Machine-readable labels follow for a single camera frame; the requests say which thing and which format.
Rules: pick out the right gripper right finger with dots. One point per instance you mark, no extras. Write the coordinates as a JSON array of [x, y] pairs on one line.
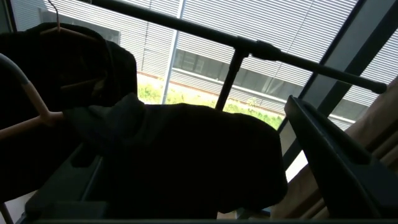
[[348, 174]]

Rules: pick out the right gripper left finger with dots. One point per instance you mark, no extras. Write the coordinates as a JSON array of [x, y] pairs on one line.
[[62, 186]]

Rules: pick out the black shorts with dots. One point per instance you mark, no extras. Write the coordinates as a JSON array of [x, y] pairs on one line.
[[77, 71]]

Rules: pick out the black garment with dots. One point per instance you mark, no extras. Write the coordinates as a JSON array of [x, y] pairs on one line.
[[186, 161]]

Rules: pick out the black clothes rack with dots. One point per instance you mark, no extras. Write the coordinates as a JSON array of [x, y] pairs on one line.
[[264, 49]]

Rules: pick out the brown curtain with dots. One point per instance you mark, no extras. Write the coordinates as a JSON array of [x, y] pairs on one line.
[[382, 124]]

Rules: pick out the window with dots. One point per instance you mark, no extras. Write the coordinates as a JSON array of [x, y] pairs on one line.
[[342, 46]]

